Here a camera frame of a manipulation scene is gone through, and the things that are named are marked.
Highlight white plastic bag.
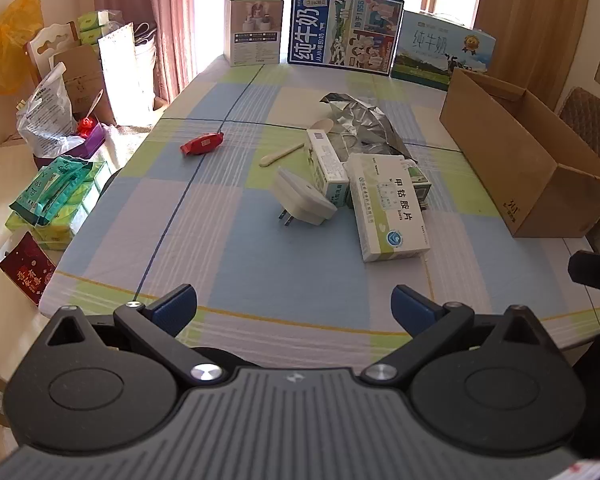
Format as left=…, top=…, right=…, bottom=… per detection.
left=16, top=61, right=80, bottom=158

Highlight pile of green tissue packets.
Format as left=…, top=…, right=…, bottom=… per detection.
left=6, top=155, right=112, bottom=252

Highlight cardboard box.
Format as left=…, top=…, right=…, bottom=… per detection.
left=439, top=68, right=600, bottom=239

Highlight red gift bag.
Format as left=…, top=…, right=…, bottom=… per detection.
left=0, top=231, right=57, bottom=307

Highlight white wooden chair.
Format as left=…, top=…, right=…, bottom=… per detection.
left=24, top=21, right=83, bottom=92

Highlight small white green medicine box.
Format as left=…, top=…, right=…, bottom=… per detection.
left=306, top=128, right=351, bottom=207

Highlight white product box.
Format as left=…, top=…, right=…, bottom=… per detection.
left=223, top=0, right=285, bottom=68

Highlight blue cartoon milk carton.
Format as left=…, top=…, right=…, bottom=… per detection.
left=285, top=0, right=406, bottom=77

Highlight brown curtain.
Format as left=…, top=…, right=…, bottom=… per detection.
left=472, top=0, right=595, bottom=98

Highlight yellow plastic bag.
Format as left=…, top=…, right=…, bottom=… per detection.
left=0, top=0, right=47, bottom=97

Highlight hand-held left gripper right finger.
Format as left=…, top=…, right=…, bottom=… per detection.
left=361, top=285, right=551, bottom=388

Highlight red snack packet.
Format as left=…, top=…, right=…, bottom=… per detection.
left=180, top=131, right=226, bottom=157

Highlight purple box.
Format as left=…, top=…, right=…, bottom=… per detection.
left=32, top=121, right=107, bottom=171

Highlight pink curtain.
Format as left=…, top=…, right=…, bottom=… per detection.
left=91, top=0, right=203, bottom=107

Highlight brown cardboard carton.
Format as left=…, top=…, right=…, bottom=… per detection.
left=50, top=44, right=116, bottom=128

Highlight white paper bag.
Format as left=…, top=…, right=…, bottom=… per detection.
left=98, top=21, right=157, bottom=127

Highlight white power adapter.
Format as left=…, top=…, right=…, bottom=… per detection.
left=272, top=166, right=339, bottom=228

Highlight green pasture milk carton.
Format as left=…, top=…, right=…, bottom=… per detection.
left=390, top=9, right=497, bottom=93

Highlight beige spoon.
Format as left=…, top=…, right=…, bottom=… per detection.
left=260, top=119, right=337, bottom=167

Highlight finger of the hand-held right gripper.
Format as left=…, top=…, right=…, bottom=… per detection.
left=567, top=242, right=600, bottom=297

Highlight large white medicine box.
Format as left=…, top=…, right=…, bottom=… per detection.
left=346, top=153, right=432, bottom=264

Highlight checked cloth desktop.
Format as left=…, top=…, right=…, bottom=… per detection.
left=45, top=62, right=600, bottom=356

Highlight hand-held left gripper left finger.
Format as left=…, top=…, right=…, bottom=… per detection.
left=47, top=284, right=224, bottom=388

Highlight quilted cushion chair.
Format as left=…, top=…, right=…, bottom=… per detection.
left=554, top=86, right=600, bottom=171

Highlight silver foil bag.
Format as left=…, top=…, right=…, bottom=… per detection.
left=319, top=92, right=417, bottom=162

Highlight green tissue packs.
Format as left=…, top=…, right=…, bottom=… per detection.
left=76, top=9, right=112, bottom=47

